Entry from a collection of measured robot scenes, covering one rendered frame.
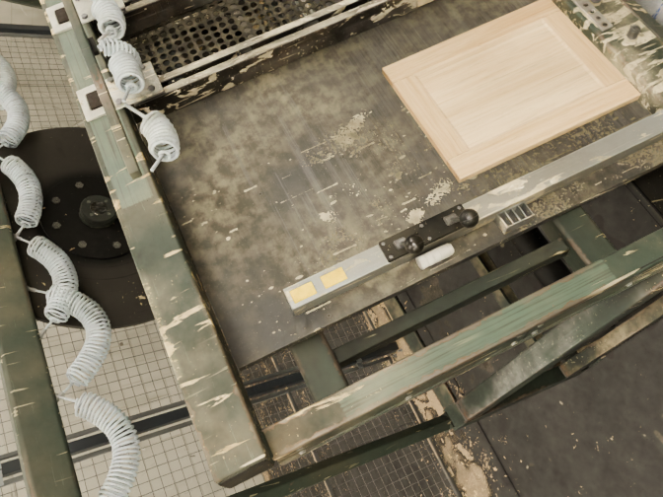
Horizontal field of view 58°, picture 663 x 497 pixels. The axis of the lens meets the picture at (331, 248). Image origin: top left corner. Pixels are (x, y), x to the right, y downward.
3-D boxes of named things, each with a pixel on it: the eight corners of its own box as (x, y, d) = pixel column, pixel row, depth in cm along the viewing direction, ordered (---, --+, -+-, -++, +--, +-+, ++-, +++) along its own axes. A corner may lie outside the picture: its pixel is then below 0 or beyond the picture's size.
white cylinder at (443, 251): (421, 272, 126) (454, 256, 127) (422, 266, 123) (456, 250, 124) (414, 260, 127) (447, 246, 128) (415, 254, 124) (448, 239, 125)
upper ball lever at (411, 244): (410, 248, 125) (430, 248, 112) (394, 255, 125) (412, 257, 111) (403, 231, 125) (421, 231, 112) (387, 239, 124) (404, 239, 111)
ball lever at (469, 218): (460, 224, 127) (485, 222, 113) (444, 232, 126) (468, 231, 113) (453, 208, 126) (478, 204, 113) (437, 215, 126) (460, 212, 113)
